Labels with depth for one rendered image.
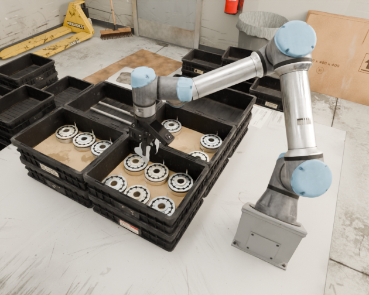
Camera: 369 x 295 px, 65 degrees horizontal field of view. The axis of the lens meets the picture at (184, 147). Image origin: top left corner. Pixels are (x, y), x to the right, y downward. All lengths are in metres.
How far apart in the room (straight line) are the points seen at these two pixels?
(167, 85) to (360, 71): 3.08
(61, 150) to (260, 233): 0.93
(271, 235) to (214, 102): 0.88
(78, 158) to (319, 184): 0.98
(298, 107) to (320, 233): 0.62
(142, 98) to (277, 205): 0.58
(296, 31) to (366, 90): 2.90
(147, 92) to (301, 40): 0.48
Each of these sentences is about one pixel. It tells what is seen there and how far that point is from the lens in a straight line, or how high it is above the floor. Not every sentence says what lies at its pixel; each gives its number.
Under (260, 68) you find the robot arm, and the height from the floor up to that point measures 1.29.
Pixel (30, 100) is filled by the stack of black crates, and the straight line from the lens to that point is 2.52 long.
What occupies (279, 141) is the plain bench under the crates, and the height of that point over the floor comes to 0.70.
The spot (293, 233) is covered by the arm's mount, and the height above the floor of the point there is 0.93.
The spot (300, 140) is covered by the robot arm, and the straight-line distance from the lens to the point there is 0.95.
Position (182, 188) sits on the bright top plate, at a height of 0.86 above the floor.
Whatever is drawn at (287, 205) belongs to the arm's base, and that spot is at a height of 0.95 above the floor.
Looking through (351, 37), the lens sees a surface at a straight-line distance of 3.73.
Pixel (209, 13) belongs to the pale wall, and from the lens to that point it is 4.17.
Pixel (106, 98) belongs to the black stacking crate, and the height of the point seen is 0.83.
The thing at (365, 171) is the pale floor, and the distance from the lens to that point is 2.93.
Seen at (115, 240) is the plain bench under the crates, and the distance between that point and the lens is 1.24.
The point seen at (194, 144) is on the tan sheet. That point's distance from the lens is 1.40.
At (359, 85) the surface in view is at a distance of 3.82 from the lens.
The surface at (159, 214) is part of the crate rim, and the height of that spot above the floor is 0.93.
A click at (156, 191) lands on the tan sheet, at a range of 1.20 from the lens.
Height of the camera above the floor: 1.75
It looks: 42 degrees down
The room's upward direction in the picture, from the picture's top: 3 degrees clockwise
